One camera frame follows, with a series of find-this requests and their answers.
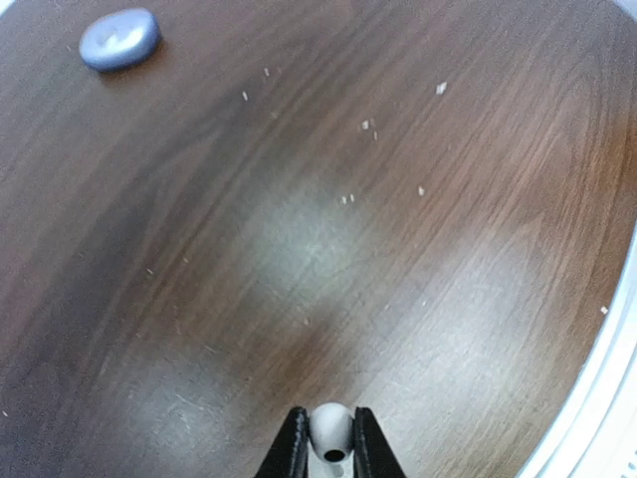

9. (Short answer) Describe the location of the lavender earbud charging case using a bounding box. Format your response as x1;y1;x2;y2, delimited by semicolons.
79;8;162;73

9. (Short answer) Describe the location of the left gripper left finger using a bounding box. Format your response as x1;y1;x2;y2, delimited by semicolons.
254;406;310;478

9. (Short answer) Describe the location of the white earbud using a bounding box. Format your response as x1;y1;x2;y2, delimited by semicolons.
310;402;354;477

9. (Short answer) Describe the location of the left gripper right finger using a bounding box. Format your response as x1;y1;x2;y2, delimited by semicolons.
353;407;406;478

